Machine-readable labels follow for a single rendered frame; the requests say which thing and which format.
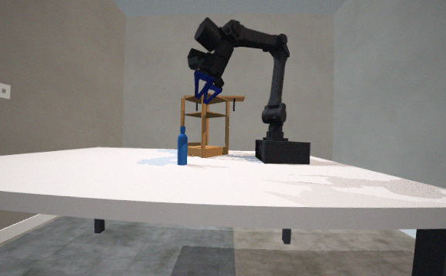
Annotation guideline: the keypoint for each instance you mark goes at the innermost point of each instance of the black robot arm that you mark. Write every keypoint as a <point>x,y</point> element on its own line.
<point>211,37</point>

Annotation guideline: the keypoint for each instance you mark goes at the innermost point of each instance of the blue bottle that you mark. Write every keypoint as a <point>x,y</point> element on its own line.
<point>182,147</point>

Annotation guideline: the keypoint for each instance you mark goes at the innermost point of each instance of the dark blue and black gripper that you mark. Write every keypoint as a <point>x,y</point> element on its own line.
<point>218,66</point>

